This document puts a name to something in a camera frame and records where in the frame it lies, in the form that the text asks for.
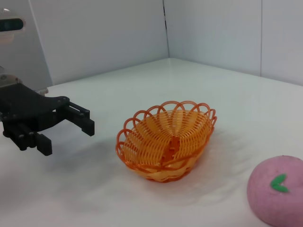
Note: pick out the orange woven plastic basket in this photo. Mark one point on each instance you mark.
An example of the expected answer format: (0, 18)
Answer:
(165, 132)

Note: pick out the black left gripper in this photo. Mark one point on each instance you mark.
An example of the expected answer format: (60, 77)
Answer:
(26, 104)

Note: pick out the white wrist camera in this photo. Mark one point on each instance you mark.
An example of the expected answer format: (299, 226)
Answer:
(11, 24)

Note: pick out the pink toy peach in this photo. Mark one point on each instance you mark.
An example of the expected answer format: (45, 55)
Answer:
(274, 201)

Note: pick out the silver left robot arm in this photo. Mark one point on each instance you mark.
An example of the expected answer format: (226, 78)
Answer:
(9, 80)

